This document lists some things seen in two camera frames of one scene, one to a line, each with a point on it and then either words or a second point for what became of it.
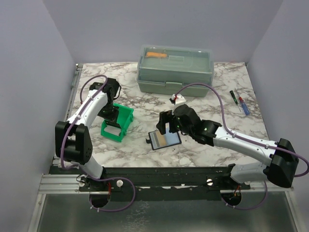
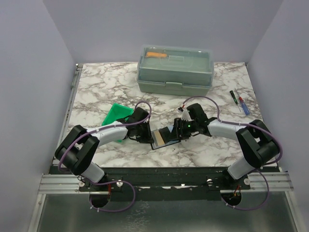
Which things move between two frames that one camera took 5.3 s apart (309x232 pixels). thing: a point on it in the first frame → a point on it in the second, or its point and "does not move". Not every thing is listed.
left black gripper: x=113 y=116 → x=147 y=137
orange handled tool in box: x=155 y=54 does not move
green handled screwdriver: x=233 y=96 does not move
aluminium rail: x=70 y=184 does not move
